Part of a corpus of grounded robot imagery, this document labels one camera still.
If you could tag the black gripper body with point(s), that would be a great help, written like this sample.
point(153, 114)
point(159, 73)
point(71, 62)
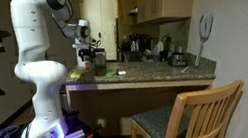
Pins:
point(86, 51)

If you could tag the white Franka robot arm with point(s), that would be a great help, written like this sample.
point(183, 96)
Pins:
point(33, 43)

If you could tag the small white object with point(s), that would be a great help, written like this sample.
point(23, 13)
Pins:
point(121, 72)

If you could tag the yellow green sponge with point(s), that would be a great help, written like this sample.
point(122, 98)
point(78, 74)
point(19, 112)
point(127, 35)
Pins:
point(76, 75)

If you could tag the white door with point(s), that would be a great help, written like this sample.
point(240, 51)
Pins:
point(101, 25)

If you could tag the black coffee maker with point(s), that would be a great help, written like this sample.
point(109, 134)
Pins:
point(131, 49)

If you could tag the dark bowl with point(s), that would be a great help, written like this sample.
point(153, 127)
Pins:
point(177, 60)

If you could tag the thin wooden stick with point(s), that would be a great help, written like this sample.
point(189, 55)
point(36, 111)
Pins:
point(185, 69)

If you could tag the wooden chair with dark cushion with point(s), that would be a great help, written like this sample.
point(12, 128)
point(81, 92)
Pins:
point(173, 121)

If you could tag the white wall outlet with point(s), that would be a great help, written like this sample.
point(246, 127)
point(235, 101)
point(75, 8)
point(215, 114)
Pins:
point(101, 123)

